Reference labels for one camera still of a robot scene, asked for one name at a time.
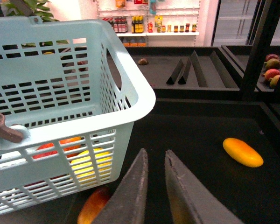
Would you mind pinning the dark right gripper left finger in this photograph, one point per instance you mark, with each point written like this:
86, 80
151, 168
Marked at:
128, 203

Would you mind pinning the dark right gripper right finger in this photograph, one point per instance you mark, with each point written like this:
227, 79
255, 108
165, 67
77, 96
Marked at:
190, 201

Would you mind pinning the yellow lemon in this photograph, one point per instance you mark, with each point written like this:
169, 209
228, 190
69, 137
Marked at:
91, 170

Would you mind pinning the red orange mango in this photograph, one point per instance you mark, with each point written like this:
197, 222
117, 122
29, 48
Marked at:
66, 145

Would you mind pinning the light blue plastic basket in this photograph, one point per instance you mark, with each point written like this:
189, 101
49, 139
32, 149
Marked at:
60, 80

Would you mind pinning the red yellow mango below basket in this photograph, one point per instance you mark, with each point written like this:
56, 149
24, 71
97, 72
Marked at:
94, 205

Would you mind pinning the yellow mango on shelf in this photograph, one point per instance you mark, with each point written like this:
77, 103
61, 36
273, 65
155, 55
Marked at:
242, 153

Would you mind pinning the red green mango pile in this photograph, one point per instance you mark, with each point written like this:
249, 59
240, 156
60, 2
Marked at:
271, 67

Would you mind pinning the black triangular shelf divider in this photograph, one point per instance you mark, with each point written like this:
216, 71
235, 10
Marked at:
180, 69

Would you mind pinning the brown fruit far shelf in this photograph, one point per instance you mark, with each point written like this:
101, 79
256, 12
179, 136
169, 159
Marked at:
143, 61

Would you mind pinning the white shelf with bottles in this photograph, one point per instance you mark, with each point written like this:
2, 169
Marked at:
152, 23

